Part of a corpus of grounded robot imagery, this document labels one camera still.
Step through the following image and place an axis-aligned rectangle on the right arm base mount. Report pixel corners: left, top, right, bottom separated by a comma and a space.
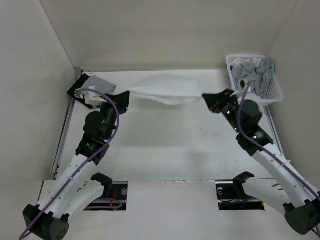
215, 171, 265, 211

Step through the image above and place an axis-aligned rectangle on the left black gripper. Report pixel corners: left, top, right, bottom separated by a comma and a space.
97, 91, 131, 140

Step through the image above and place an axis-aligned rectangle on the crumpled grey tank top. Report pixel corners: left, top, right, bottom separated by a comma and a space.
230, 57, 275, 98

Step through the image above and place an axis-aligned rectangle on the white front cover board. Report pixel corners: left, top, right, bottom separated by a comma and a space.
27, 177, 317, 240

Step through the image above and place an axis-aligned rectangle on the folded black tank top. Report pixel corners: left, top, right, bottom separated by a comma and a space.
67, 74, 93, 110

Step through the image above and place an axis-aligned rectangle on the pale pink tank top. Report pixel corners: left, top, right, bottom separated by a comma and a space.
235, 57, 262, 67

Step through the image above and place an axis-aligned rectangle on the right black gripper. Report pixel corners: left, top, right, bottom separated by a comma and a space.
201, 88, 243, 133

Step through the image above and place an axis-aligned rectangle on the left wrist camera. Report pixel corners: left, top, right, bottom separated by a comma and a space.
84, 91, 106, 108

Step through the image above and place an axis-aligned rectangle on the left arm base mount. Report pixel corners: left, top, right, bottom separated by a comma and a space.
84, 173, 129, 211

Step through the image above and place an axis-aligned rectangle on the left aluminium table rail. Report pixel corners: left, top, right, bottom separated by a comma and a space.
49, 66, 84, 181

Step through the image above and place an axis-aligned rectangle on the white plastic basket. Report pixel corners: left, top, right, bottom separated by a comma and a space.
225, 54, 284, 107

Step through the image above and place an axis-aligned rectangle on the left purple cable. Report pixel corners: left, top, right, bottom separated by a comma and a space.
19, 90, 121, 238

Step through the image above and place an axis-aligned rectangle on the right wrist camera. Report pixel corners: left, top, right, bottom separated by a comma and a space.
231, 80, 252, 98

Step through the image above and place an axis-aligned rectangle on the aluminium table rail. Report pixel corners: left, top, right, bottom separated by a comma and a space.
49, 66, 84, 181
263, 106, 284, 155

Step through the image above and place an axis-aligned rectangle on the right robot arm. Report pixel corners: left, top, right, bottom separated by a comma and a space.
202, 89, 320, 235

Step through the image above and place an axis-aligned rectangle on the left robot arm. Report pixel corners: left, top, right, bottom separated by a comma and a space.
20, 88, 130, 240

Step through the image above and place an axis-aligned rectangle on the white tank top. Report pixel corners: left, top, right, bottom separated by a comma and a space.
128, 73, 203, 106

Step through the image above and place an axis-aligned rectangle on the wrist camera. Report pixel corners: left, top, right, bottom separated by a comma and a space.
231, 80, 252, 98
84, 91, 106, 108

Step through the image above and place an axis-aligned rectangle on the folded grey tank top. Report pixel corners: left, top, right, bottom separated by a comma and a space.
75, 75, 116, 98

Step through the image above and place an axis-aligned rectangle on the right aluminium table rail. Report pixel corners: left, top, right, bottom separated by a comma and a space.
263, 106, 284, 155

